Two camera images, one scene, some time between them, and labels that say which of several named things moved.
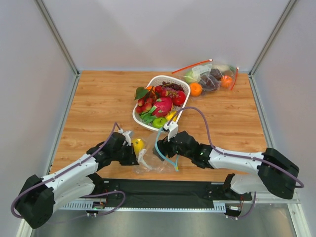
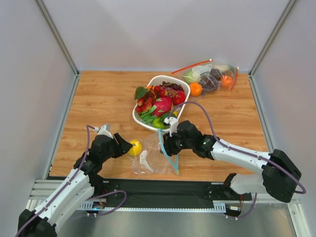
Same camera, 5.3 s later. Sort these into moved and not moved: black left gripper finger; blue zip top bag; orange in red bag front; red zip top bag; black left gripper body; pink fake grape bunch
Moved: black left gripper finger; black left gripper body
Not moved: blue zip top bag; pink fake grape bunch; orange in red bag front; red zip top bag
